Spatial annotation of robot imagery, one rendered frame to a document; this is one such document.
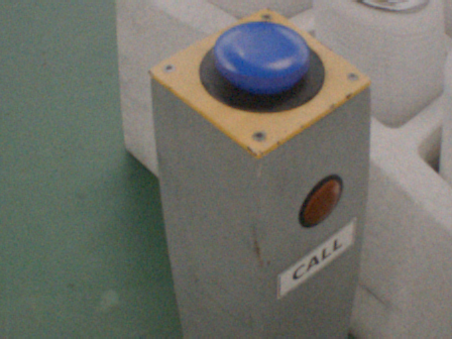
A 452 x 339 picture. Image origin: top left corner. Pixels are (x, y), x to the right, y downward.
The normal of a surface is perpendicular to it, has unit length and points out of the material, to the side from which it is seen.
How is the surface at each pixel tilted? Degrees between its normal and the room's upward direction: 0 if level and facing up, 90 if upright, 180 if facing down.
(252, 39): 0
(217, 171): 90
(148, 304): 0
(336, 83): 0
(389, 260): 90
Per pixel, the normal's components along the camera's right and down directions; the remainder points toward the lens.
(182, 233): -0.76, 0.49
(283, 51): -0.04, -0.69
